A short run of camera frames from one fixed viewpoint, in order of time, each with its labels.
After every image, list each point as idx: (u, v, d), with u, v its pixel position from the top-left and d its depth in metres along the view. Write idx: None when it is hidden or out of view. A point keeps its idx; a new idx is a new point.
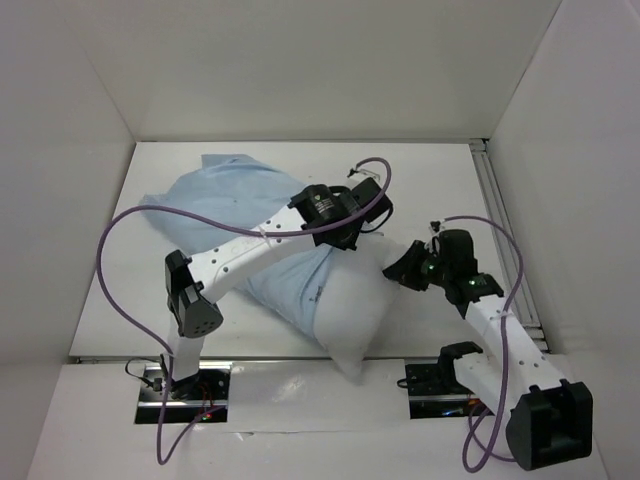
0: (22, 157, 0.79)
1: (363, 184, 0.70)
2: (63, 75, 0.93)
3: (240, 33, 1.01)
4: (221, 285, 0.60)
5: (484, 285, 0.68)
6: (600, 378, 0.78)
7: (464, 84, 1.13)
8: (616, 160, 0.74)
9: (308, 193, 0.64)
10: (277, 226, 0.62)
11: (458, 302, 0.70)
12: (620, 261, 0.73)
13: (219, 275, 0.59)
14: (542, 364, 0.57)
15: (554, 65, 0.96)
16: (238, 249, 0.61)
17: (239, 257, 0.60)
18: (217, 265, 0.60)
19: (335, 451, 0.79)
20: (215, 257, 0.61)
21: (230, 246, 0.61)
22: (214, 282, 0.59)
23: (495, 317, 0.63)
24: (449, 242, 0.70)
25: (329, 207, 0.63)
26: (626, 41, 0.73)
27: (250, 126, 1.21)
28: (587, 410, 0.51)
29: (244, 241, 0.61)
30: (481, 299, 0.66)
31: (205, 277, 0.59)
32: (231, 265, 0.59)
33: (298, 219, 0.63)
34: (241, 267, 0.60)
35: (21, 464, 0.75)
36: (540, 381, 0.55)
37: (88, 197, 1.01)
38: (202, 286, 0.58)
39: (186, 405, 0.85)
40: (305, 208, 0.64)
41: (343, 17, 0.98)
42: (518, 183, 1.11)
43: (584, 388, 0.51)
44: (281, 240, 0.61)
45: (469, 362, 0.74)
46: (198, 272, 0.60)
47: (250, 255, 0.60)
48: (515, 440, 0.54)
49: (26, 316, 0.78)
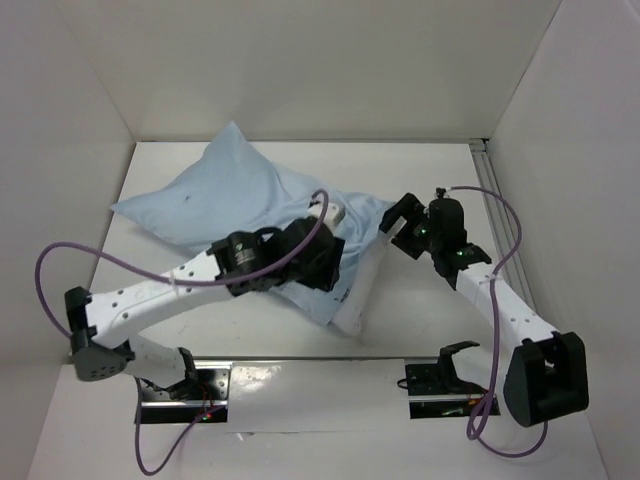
0: (22, 157, 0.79)
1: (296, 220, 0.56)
2: (62, 75, 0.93)
3: (240, 32, 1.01)
4: (120, 331, 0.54)
5: (472, 254, 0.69)
6: (601, 378, 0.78)
7: (464, 84, 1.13)
8: (615, 160, 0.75)
9: (231, 239, 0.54)
10: (190, 273, 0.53)
11: (447, 274, 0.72)
12: (619, 260, 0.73)
13: (117, 321, 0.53)
14: (533, 319, 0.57)
15: (554, 65, 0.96)
16: (142, 294, 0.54)
17: (142, 303, 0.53)
18: (118, 309, 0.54)
19: (335, 451, 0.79)
20: (116, 300, 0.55)
21: (135, 290, 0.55)
22: (110, 329, 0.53)
23: (484, 281, 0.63)
24: (441, 216, 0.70)
25: (251, 259, 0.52)
26: (625, 41, 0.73)
27: (249, 126, 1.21)
28: (579, 359, 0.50)
29: (152, 286, 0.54)
30: (470, 267, 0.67)
31: (101, 321, 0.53)
32: (131, 311, 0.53)
33: (214, 266, 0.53)
34: (144, 314, 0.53)
35: (22, 464, 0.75)
36: (531, 332, 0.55)
37: (87, 196, 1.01)
38: (95, 331, 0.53)
39: (186, 405, 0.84)
40: (226, 256, 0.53)
41: (343, 16, 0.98)
42: (518, 183, 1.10)
43: (575, 336, 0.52)
44: (191, 289, 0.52)
45: None
46: (95, 314, 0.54)
47: (154, 304, 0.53)
48: (512, 401, 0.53)
49: (27, 315, 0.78)
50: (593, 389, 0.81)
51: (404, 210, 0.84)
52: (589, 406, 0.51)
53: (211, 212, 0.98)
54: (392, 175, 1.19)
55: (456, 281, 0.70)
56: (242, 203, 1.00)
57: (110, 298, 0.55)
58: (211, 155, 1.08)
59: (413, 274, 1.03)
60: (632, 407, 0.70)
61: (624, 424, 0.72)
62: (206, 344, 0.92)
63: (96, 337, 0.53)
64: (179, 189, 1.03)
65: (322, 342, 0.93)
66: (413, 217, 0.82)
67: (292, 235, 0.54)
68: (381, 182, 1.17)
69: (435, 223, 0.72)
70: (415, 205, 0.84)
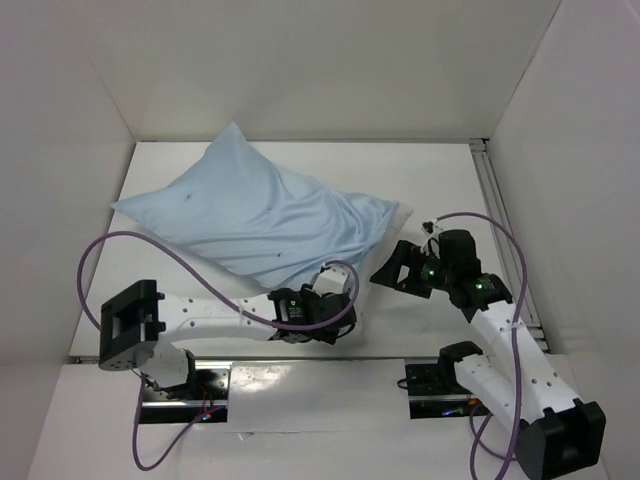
0: (23, 156, 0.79)
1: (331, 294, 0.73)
2: (63, 74, 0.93)
3: (241, 32, 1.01)
4: (179, 334, 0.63)
5: (491, 289, 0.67)
6: (601, 378, 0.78)
7: (464, 84, 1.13)
8: (615, 160, 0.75)
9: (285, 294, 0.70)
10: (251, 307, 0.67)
11: (465, 306, 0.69)
12: (619, 260, 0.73)
13: (184, 326, 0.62)
14: (555, 383, 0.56)
15: (554, 65, 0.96)
16: (210, 310, 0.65)
17: (209, 318, 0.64)
18: (186, 315, 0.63)
19: (334, 451, 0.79)
20: (186, 306, 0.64)
21: (205, 304, 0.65)
22: (175, 329, 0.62)
23: (505, 329, 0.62)
24: (450, 245, 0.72)
25: (295, 315, 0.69)
26: (625, 41, 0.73)
27: (249, 126, 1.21)
28: (598, 429, 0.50)
29: (221, 306, 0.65)
30: (490, 305, 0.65)
31: (171, 321, 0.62)
32: (199, 322, 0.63)
33: (269, 311, 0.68)
34: (207, 327, 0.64)
35: (22, 464, 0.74)
36: (552, 397, 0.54)
37: (87, 196, 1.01)
38: (164, 328, 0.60)
39: (186, 405, 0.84)
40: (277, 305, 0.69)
41: (343, 16, 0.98)
42: (518, 183, 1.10)
43: (597, 406, 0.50)
44: (250, 322, 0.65)
45: (470, 367, 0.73)
46: (165, 313, 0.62)
47: (219, 322, 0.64)
48: (525, 454, 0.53)
49: (27, 315, 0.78)
50: (593, 389, 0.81)
51: (404, 258, 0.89)
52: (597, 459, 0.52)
53: (213, 213, 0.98)
54: (392, 176, 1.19)
55: (472, 314, 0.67)
56: (244, 201, 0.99)
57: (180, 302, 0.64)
58: (211, 156, 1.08)
59: None
60: (632, 408, 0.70)
61: (623, 424, 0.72)
62: (207, 345, 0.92)
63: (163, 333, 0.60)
64: (180, 190, 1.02)
65: (322, 343, 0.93)
66: (414, 258, 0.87)
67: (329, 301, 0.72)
68: (381, 183, 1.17)
69: (447, 255, 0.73)
70: (411, 250, 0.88)
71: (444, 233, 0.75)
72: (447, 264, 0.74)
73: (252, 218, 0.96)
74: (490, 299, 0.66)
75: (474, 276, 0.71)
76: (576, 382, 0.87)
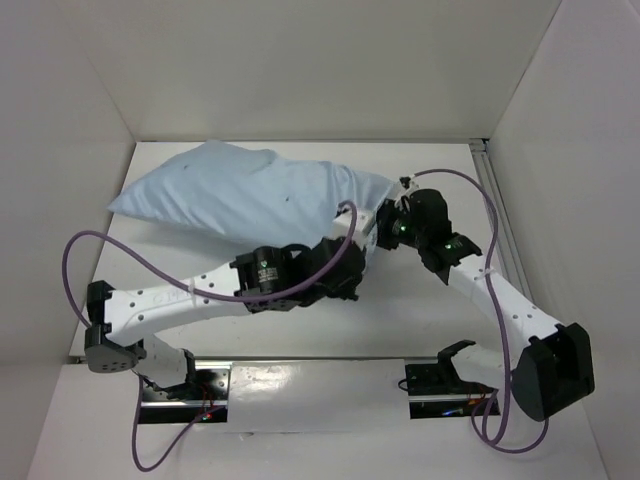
0: (22, 157, 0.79)
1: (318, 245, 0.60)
2: (62, 75, 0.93)
3: (240, 31, 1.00)
4: (133, 332, 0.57)
5: (461, 246, 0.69)
6: (602, 377, 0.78)
7: (464, 84, 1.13)
8: (615, 161, 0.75)
9: (256, 256, 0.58)
10: (210, 283, 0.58)
11: (438, 268, 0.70)
12: (619, 261, 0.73)
13: (132, 322, 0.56)
14: (536, 314, 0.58)
15: (554, 64, 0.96)
16: (160, 298, 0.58)
17: (158, 308, 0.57)
18: (135, 309, 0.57)
19: (334, 450, 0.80)
20: (135, 300, 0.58)
21: (153, 293, 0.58)
22: (124, 328, 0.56)
23: (479, 277, 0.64)
24: (423, 208, 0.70)
25: (273, 277, 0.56)
26: (625, 42, 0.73)
27: (248, 126, 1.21)
28: (584, 348, 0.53)
29: (173, 292, 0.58)
30: (461, 260, 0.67)
31: (117, 321, 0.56)
32: (147, 314, 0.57)
33: (235, 281, 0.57)
34: (156, 318, 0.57)
35: (23, 464, 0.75)
36: (535, 327, 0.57)
37: (87, 196, 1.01)
38: (110, 329, 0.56)
39: (186, 405, 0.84)
40: (249, 270, 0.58)
41: (343, 15, 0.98)
42: (518, 183, 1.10)
43: (579, 327, 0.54)
44: (208, 300, 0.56)
45: (464, 357, 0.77)
46: (112, 312, 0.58)
47: (168, 310, 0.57)
48: (524, 395, 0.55)
49: (27, 315, 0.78)
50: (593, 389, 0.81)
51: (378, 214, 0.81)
52: (594, 388, 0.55)
53: (213, 173, 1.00)
54: (392, 176, 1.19)
55: (447, 275, 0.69)
56: (241, 162, 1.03)
57: (129, 298, 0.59)
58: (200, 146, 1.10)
59: (414, 273, 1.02)
60: (631, 408, 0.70)
61: (623, 425, 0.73)
62: (207, 344, 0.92)
63: (110, 335, 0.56)
64: (177, 162, 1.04)
65: (322, 342, 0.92)
66: (388, 214, 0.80)
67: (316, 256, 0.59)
68: None
69: (418, 219, 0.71)
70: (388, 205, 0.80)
71: (415, 195, 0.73)
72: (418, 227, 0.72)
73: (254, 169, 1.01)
74: (461, 255, 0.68)
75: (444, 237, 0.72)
76: None
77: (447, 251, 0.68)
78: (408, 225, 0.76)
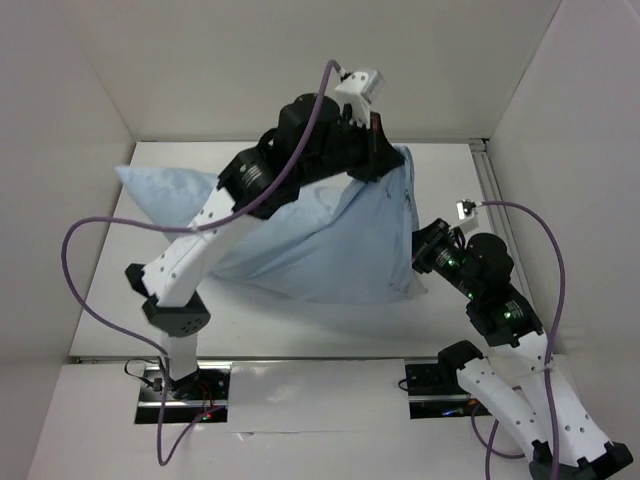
0: (23, 156, 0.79)
1: (285, 120, 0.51)
2: (63, 74, 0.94)
3: (240, 31, 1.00)
4: (179, 289, 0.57)
5: (521, 317, 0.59)
6: (602, 377, 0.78)
7: (464, 84, 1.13)
8: (615, 160, 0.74)
9: (233, 166, 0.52)
10: (210, 215, 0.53)
11: (487, 332, 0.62)
12: (618, 261, 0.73)
13: (170, 283, 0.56)
14: (588, 428, 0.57)
15: (554, 64, 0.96)
16: (179, 252, 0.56)
17: (181, 259, 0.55)
18: (168, 272, 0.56)
19: (334, 450, 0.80)
20: (164, 264, 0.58)
21: (172, 251, 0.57)
22: (167, 292, 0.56)
23: (538, 368, 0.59)
24: (485, 265, 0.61)
25: (258, 171, 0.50)
26: (625, 41, 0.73)
27: (248, 126, 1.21)
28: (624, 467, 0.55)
29: (185, 240, 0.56)
30: (520, 339, 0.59)
31: (158, 289, 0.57)
32: (176, 269, 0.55)
33: (227, 202, 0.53)
34: (188, 270, 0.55)
35: (23, 464, 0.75)
36: (584, 444, 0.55)
37: (87, 195, 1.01)
38: (157, 298, 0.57)
39: (186, 405, 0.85)
40: (235, 183, 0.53)
41: (343, 16, 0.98)
42: (518, 183, 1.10)
43: (626, 450, 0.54)
44: (216, 231, 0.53)
45: (475, 376, 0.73)
46: (153, 282, 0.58)
47: (191, 256, 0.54)
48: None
49: (27, 314, 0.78)
50: (593, 389, 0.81)
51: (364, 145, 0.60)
52: None
53: None
54: None
55: (497, 344, 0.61)
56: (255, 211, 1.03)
57: (159, 266, 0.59)
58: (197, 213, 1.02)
59: None
60: (631, 408, 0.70)
61: (624, 424, 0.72)
62: (208, 343, 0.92)
63: (160, 303, 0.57)
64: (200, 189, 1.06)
65: (321, 342, 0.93)
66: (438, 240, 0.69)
67: (288, 132, 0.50)
68: None
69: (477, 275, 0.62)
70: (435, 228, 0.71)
71: (476, 244, 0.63)
72: (474, 279, 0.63)
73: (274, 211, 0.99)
74: (518, 329, 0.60)
75: (500, 297, 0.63)
76: (576, 382, 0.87)
77: (502, 320, 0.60)
78: (458, 260, 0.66)
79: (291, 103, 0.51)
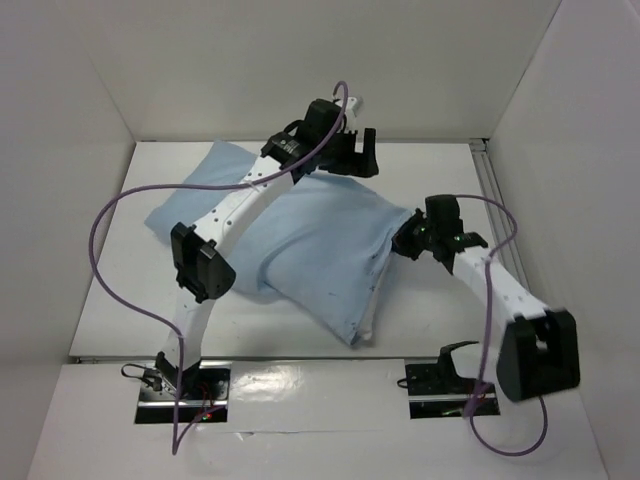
0: (23, 156, 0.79)
1: (311, 112, 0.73)
2: (62, 73, 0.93)
3: (240, 31, 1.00)
4: (230, 239, 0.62)
5: (468, 238, 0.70)
6: (601, 377, 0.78)
7: (464, 84, 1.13)
8: (616, 160, 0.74)
9: (273, 141, 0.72)
10: (259, 173, 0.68)
11: (446, 259, 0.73)
12: (618, 260, 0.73)
13: (227, 229, 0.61)
14: (527, 298, 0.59)
15: (554, 64, 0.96)
16: (234, 204, 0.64)
17: (238, 208, 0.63)
18: (221, 222, 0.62)
19: (335, 450, 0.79)
20: (215, 216, 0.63)
21: (225, 203, 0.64)
22: (224, 236, 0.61)
23: (480, 264, 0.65)
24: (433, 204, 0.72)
25: (296, 146, 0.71)
26: (626, 41, 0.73)
27: (248, 126, 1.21)
28: (571, 335, 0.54)
29: (236, 195, 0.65)
30: (466, 249, 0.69)
31: (214, 234, 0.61)
32: (233, 216, 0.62)
33: (273, 164, 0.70)
34: (243, 216, 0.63)
35: (22, 464, 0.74)
36: (524, 308, 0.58)
37: (87, 195, 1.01)
38: (214, 243, 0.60)
39: (186, 405, 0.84)
40: (276, 153, 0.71)
41: (343, 15, 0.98)
42: (518, 183, 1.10)
43: (568, 315, 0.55)
44: (267, 186, 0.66)
45: None
46: (205, 233, 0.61)
47: (246, 205, 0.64)
48: (505, 376, 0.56)
49: (27, 315, 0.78)
50: (593, 389, 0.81)
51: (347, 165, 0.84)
52: (579, 379, 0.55)
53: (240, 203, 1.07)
54: (391, 176, 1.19)
55: (452, 264, 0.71)
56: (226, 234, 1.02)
57: (209, 218, 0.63)
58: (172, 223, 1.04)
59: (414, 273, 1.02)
60: (631, 407, 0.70)
61: (624, 424, 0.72)
62: (211, 342, 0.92)
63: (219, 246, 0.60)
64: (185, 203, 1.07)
65: (320, 342, 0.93)
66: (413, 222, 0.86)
67: (315, 119, 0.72)
68: (381, 183, 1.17)
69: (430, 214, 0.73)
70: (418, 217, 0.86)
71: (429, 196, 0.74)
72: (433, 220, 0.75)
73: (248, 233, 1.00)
74: (467, 245, 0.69)
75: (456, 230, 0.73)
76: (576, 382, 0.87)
77: (454, 241, 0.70)
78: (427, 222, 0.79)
79: (313, 103, 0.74)
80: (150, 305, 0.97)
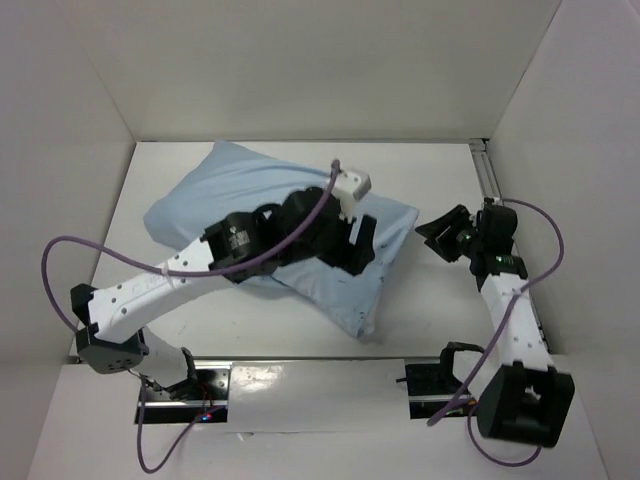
0: (23, 157, 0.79)
1: (288, 199, 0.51)
2: (62, 74, 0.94)
3: (240, 31, 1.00)
4: (121, 327, 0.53)
5: (510, 264, 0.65)
6: (602, 376, 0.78)
7: (464, 84, 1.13)
8: (616, 160, 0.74)
9: (225, 223, 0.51)
10: (184, 262, 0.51)
11: (480, 274, 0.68)
12: (619, 260, 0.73)
13: (116, 317, 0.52)
14: (536, 349, 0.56)
15: (555, 64, 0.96)
16: (138, 289, 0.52)
17: (139, 297, 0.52)
18: (117, 305, 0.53)
19: (334, 450, 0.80)
20: (116, 296, 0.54)
21: (132, 285, 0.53)
22: (110, 325, 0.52)
23: (507, 293, 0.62)
24: (488, 215, 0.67)
25: (247, 242, 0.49)
26: (627, 41, 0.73)
27: (248, 125, 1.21)
28: (563, 399, 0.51)
29: (148, 279, 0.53)
30: (502, 274, 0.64)
31: (102, 319, 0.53)
32: (128, 306, 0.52)
33: (209, 255, 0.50)
34: (140, 309, 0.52)
35: (23, 465, 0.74)
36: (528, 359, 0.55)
37: (87, 195, 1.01)
38: (97, 329, 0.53)
39: (186, 406, 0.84)
40: (222, 241, 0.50)
41: (343, 15, 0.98)
42: (518, 183, 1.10)
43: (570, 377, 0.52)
44: (185, 281, 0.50)
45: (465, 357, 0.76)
46: (97, 312, 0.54)
47: (149, 297, 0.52)
48: (482, 409, 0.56)
49: (26, 315, 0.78)
50: (594, 389, 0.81)
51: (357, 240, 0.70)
52: (555, 444, 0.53)
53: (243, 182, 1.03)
54: (392, 175, 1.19)
55: (483, 282, 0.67)
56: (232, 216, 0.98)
57: (111, 294, 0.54)
58: (179, 209, 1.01)
59: (414, 273, 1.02)
60: (631, 407, 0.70)
61: (624, 424, 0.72)
62: (204, 344, 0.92)
63: (99, 335, 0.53)
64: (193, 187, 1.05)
65: (320, 342, 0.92)
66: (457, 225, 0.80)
67: (288, 214, 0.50)
68: (381, 183, 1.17)
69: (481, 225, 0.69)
70: (463, 217, 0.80)
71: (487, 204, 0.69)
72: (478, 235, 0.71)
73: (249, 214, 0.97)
74: (505, 270, 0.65)
75: (501, 250, 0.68)
76: (575, 381, 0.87)
77: (495, 261, 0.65)
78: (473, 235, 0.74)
79: (298, 189, 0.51)
80: None
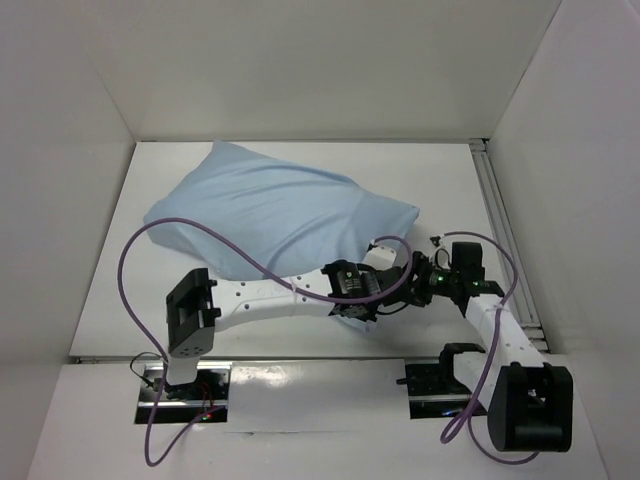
0: (23, 156, 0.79)
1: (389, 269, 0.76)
2: (63, 74, 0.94)
3: (240, 31, 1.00)
4: (235, 319, 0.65)
5: (488, 286, 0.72)
6: (601, 376, 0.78)
7: (464, 84, 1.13)
8: (615, 159, 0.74)
9: (341, 266, 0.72)
10: (306, 284, 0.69)
11: (461, 301, 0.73)
12: (619, 259, 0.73)
13: (239, 309, 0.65)
14: (528, 350, 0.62)
15: (554, 64, 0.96)
16: (263, 292, 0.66)
17: (263, 300, 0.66)
18: (240, 299, 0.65)
19: (334, 450, 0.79)
20: (239, 290, 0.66)
21: (257, 287, 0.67)
22: (232, 313, 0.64)
23: (490, 309, 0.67)
24: (459, 249, 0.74)
25: (353, 287, 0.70)
26: (626, 40, 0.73)
27: (249, 126, 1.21)
28: (566, 393, 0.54)
29: (274, 287, 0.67)
30: (482, 294, 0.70)
31: (226, 306, 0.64)
32: (252, 303, 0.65)
33: (324, 286, 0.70)
34: (260, 308, 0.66)
35: (22, 464, 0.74)
36: (524, 361, 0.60)
37: (87, 195, 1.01)
38: (220, 312, 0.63)
39: (186, 405, 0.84)
40: (334, 277, 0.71)
41: (343, 16, 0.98)
42: (518, 183, 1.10)
43: (567, 372, 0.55)
44: (306, 299, 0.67)
45: (467, 357, 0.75)
46: (220, 298, 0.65)
47: (272, 303, 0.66)
48: (494, 422, 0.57)
49: (26, 314, 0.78)
50: (594, 388, 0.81)
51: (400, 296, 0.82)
52: (568, 447, 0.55)
53: (243, 180, 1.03)
54: (392, 175, 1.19)
55: (466, 307, 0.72)
56: (233, 215, 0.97)
57: (233, 288, 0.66)
58: (180, 207, 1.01)
59: None
60: (631, 407, 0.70)
61: (624, 424, 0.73)
62: None
63: (219, 319, 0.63)
64: (192, 186, 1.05)
65: (321, 342, 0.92)
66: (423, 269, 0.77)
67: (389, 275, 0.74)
68: (382, 183, 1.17)
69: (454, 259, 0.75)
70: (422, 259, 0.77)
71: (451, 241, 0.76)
72: (453, 271, 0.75)
73: (249, 211, 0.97)
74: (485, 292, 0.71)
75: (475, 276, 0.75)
76: (576, 380, 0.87)
77: (475, 286, 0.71)
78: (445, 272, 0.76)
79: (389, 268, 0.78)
80: (152, 306, 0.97)
